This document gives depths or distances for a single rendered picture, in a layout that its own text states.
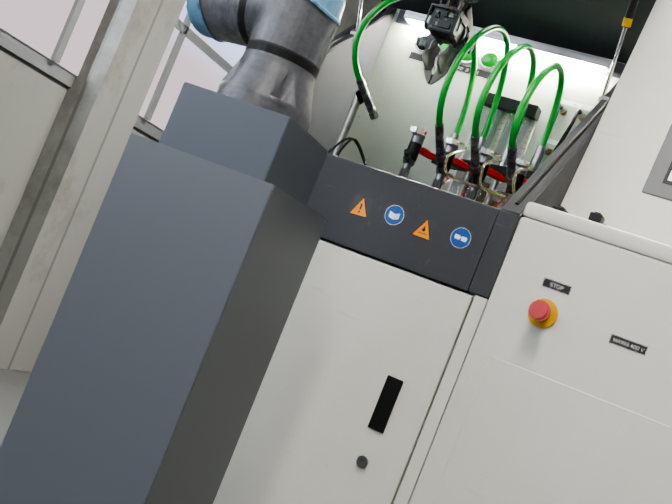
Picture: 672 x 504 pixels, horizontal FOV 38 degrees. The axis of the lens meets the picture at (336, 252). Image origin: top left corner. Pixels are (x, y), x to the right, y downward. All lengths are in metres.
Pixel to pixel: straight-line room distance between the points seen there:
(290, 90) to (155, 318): 0.38
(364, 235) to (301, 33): 0.51
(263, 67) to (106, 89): 2.39
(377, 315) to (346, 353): 0.09
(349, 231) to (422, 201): 0.15
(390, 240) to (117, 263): 0.61
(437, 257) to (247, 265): 0.54
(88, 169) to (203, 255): 2.54
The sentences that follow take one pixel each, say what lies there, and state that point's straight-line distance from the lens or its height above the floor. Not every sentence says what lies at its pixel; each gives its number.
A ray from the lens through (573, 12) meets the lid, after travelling 2.40.
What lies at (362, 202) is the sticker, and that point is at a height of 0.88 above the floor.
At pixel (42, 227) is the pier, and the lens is 3.77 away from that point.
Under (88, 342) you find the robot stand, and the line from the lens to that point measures 1.42.
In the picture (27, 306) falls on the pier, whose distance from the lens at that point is 3.88.
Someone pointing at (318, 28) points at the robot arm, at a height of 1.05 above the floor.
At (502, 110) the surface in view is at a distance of 2.39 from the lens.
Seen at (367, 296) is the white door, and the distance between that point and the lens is 1.82.
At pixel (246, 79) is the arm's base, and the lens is 1.45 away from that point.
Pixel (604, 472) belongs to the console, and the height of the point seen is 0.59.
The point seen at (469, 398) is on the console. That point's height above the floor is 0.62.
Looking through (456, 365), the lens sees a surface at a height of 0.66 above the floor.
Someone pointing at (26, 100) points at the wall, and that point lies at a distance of 3.70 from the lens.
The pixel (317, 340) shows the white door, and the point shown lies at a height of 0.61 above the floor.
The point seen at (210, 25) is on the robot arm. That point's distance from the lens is 1.60.
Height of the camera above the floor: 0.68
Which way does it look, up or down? 3 degrees up
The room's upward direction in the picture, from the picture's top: 22 degrees clockwise
